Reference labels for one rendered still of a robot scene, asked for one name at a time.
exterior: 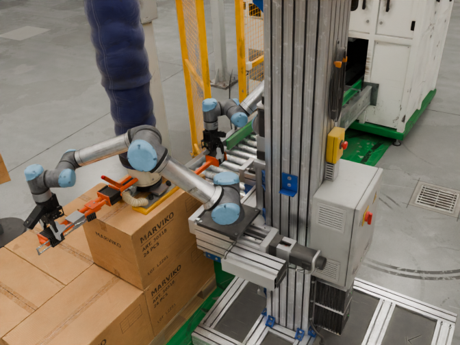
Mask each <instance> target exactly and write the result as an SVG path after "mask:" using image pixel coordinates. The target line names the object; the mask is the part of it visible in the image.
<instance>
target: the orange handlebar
mask: <svg viewBox="0 0 460 345"><path fill-rule="evenodd" d="M213 163H214V161H213V160H212V159H210V160H209V161H208V162H206V163H205V164H203V165H202V166H201V167H200V168H199V169H197V170H196V171H194V173H196V174H197V175H199V174H201V173H202V172H203V171H204V170H205V169H206V168H208V167H209V166H211V165H212V164H213ZM130 178H131V176H130V175H129V176H128V177H127V178H125V179H123V180H122V181H121V182H120V183H119V184H121V185H122V184H124V182H126V181H128V180H129V179H130ZM137 181H138V179H137V178H134V179H132V180H131V181H130V182H128V183H127V184H125V185H124V186H123V187H121V188H120V191H121V192H123V191H124V190H126V189H127V188H128V187H130V186H132V185H133V184H134V183H135V182H137ZM101 200H102V198H101V197H100V196H99V197H98V198H96V199H95V200H91V201H89V202H88V203H86V204H85V205H84V206H85V207H83V208H82V209H80V210H79V212H81V213H84V212H86V211H87V212H86V213H84V215H85V218H86V216H87V215H89V214H91V213H93V212H95V213H96V212H98V211H99V210H100V209H101V207H102V206H104V205H105V204H106V203H107V200H106V199H104V200H102V201H101ZM100 201H101V202H100ZM99 202H100V203H99ZM67 224H68V221H67V220H65V221H63V222H61V223H60V225H67ZM73 227H74V225H72V226H71V227H69V228H68V229H67V230H65V231H63V233H66V232H67V231H68V230H69V229H71V228H73ZM45 242H46V241H45V240H43V239H42V238H40V239H39V243H40V244H44V243H45Z"/></svg>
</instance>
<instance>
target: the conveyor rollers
mask: <svg viewBox="0 0 460 345"><path fill-rule="evenodd" d="M358 94H359V93H356V94H354V95H353V96H352V97H351V98H350V99H349V100H348V101H347V102H346V103H345V104H344V105H343V106H342V110H343V109H344V108H345V107H346V106H347V105H348V104H349V103H350V102H351V101H352V100H353V99H354V98H355V97H356V96H357V95H358ZM342 110H341V111H342ZM255 148H256V149H255ZM236 149H237V150H236ZM239 150H240V151H239ZM243 151H244V152H243ZM224 152H227V153H228V154H227V161H229V162H226V161H224V162H223V163H222V164H221V165H219V166H222V167H224V168H221V167H217V166H214V165H211V166H209V167H208V168H206V169H207V170H210V171H212V172H215V173H222V172H233V171H230V170H234V171H236V172H239V168H240V167H241V166H239V165H243V164H244V163H245V162H246V161H247V160H246V159H249V158H250V157H252V158H255V159H257V156H256V155H257V137H256V133H255V132H254V131H253V132H251V133H250V134H249V135H247V137H245V138H244V139H243V140H241V141H240V142H239V143H237V144H236V145H235V146H234V147H233V149H230V150H227V147H226V146H224ZM245 152H246V153H245ZM250 153H251V154H250ZM229 154H231V155H229ZM252 154H253V155H252ZM233 155H234V156H233ZM235 156H237V157H235ZM239 157H241V158H239ZM242 158H244V159H242ZM231 162H233V163H235V164H233V163H231ZM237 164H239V165H237ZM225 168H228V169H230V170H227V169H225ZM212 172H209V171H206V170H204V171H203V172H202V173H201V174H204V175H205V177H206V178H208V179H211V180H214V176H215V175H216V174H215V173H212ZM236 172H233V173H235V174H237V175H238V176H239V179H240V174H239V173H236ZM206 181H207V182H209V183H210V184H212V185H214V183H213V181H210V180H207V179H206ZM240 190H242V191H245V187H244V184H243V183H240ZM244 196H245V193H243V192H240V199H241V200H242V199H243V198H244Z"/></svg>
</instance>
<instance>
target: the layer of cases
mask: <svg viewBox="0 0 460 345"><path fill-rule="evenodd" d="M106 185H107V184H106V183H103V182H100V183H98V184H97V185H95V186H94V187H93V188H91V189H89V190H88V191H87V192H85V193H83V194H82V195H81V196H79V197H77V198H76V199H75V200H73V201H71V202H70V203H69V204H67V205H65V206H64V207H63V208H62V209H63V211H64V216H63V217H59V218H58V219H55V220H54V221H58V223H59V224H60V223H61V222H63V221H65V218H66V217H67V216H69V215H70V214H72V213H73V212H75V211H77V208H79V207H81V206H82V205H83V204H84V203H86V202H88V201H89V200H90V199H92V198H94V197H95V196H96V195H97V191H99V190H100V189H101V188H103V187H104V186H106ZM41 231H43V229H42V227H41V225H40V223H38V224H37V225H36V226H35V227H34V228H33V229H32V230H31V229H29V230H28V231H26V232H24V233H23V234H22V235H20V236H18V237H17V238H16V239H14V240H12V241H11V242H10V243H8V244H6V245H5V246H4V247H2V248H0V345H148V344H149V343H150V342H151V341H152V340H153V339H154V337H156V335H157V334H158V333H159V332H160V331H161V330H162V329H163V328H164V327H165V326H166V325H167V324H168V323H169V322H170V321H171V320H172V319H173V318H174V316H175V315H176V314H177V313H178V312H179V311H180V310H181V309H182V308H183V306H184V305H185V304H186V303H187V302H188V301H189V300H190V299H191V298H192V297H193V296H194V295H195V294H196V293H197V292H198V291H199V290H200V288H201V287H202V286H203V285H204V284H205V283H206V282H207V281H208V280H209V278H210V277H211V276H212V275H213V274H214V273H215V272H214V260H213V259H210V258H207V257H206V256H204V255H203V250H201V249H199V248H197V246H196V242H195V243H194V244H193V245H192V246H191V247H190V248H188V249H187V250H186V251H185V252H184V253H183V254H182V255H181V256H180V257H179V258H178V259H177V260H175V261H174V262H173V263H172V264H171V265H170V266H169V267H168V268H167V269H166V270H165V271H164V272H163V273H161V275H160V276H158V278H156V280H154V282H152V284H150V285H149V286H148V287H147V288H146V289H145V290H144V291H143V290H141V289H140V288H138V287H136V286H134V285H132V284H131V283H129V282H127V281H126V280H124V279H122V278H120V277H119V276H117V275H115V274H114V273H112V272H110V271H109V270H106V269H105V268H103V267H101V266H100V265H98V264H96V263H94V262H93V258H92V255H91V252H90V248H89V246H88V242H87V239H86V235H85V233H84V228H83V226H80V227H79V228H77V229H75V230H74V231H72V232H71V233H69V234H68V235H67V236H65V240H63V241H62V242H60V243H59V244H58V245H57V246H55V247H50V248H48V249H47V250H46V251H45V252H43V253H42V254H40V255H38V252H37V250H36V248H38V247H39V246H41V244H40V243H39V239H38V236H37V233H40V232H41Z"/></svg>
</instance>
